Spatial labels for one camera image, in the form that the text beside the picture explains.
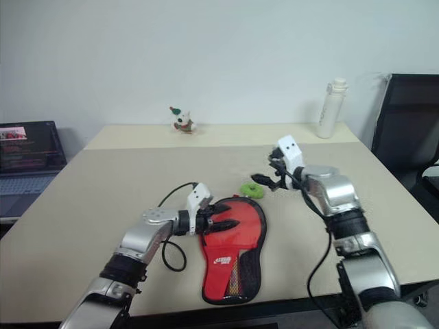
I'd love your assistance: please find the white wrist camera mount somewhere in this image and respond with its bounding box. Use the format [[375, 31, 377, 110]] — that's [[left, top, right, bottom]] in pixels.
[[185, 182, 215, 237], [276, 135, 305, 190]]

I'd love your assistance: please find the black office chair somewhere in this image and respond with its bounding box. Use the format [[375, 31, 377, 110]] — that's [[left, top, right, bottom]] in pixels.
[[370, 72, 439, 204]]

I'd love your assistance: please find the red table tennis paddle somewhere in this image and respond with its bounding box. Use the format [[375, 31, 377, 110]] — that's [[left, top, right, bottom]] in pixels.
[[211, 201, 264, 250]]

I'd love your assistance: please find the white water bottle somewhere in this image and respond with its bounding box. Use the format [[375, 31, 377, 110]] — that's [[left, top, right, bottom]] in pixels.
[[316, 76, 351, 139]]

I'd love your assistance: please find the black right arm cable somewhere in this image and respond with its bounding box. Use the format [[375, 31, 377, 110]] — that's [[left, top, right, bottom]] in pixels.
[[274, 160, 344, 329]]

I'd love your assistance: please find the green ring zipper charm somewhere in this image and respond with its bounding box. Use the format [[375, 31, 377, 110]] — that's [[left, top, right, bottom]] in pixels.
[[239, 182, 266, 199]]

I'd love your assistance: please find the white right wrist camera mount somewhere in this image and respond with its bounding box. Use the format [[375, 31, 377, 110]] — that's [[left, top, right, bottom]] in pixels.
[[276, 135, 305, 190]]

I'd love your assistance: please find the black red paddle case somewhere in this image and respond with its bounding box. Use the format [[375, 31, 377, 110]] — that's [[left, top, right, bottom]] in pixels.
[[199, 195, 269, 306]]

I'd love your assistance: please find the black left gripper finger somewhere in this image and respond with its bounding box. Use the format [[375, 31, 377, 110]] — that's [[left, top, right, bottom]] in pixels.
[[210, 218, 240, 233], [210, 202, 232, 216]]

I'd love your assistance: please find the grey open laptop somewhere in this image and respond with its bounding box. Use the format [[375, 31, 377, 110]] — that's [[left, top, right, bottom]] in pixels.
[[0, 120, 68, 221]]

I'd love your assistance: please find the small white plush toy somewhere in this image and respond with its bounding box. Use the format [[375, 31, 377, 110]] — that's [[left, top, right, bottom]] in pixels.
[[167, 105, 198, 136]]

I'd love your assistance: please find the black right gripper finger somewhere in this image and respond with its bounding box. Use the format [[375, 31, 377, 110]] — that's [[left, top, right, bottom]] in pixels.
[[266, 147, 281, 169], [250, 173, 276, 186]]

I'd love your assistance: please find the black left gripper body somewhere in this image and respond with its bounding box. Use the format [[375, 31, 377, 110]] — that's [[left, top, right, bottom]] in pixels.
[[195, 203, 221, 238]]

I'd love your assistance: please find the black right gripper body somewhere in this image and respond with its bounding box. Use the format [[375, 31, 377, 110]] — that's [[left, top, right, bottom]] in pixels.
[[268, 156, 293, 192]]

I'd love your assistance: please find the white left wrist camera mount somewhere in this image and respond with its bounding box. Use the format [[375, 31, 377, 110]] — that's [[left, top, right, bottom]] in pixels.
[[185, 182, 215, 237]]

